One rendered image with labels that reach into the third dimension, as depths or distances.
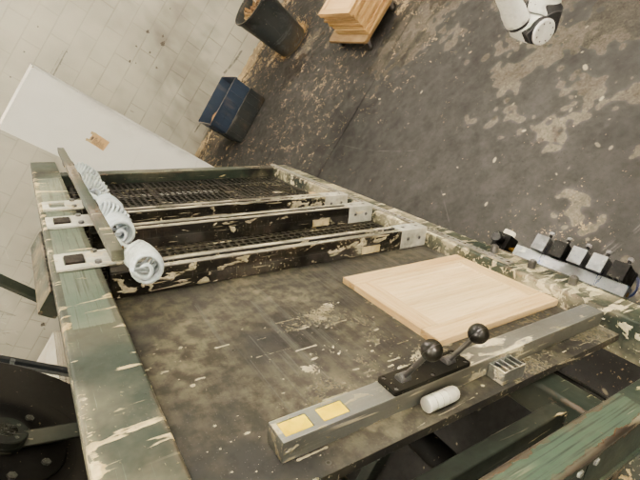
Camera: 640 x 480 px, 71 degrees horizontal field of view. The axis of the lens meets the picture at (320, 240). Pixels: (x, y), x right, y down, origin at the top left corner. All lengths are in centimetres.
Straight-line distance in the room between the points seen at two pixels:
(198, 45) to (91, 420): 573
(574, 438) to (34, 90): 435
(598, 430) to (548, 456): 13
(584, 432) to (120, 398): 72
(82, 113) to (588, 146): 389
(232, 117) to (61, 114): 173
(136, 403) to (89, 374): 11
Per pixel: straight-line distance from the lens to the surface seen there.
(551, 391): 112
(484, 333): 86
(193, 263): 123
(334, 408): 79
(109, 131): 463
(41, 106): 457
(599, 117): 280
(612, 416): 96
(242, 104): 531
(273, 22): 535
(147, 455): 64
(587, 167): 266
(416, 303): 122
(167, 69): 612
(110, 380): 77
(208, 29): 626
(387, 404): 83
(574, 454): 84
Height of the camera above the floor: 221
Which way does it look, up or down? 39 degrees down
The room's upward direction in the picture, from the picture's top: 62 degrees counter-clockwise
